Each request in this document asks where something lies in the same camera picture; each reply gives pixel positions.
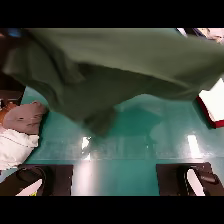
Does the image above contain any white garment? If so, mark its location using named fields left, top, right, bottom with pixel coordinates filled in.
left=198, top=77, right=224, bottom=122
left=0, top=125, right=41, bottom=171

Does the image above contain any red garment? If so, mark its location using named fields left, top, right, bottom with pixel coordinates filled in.
left=195, top=94, right=224, bottom=130

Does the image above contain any green T-shirt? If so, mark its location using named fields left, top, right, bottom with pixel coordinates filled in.
left=2, top=27, right=224, bottom=137

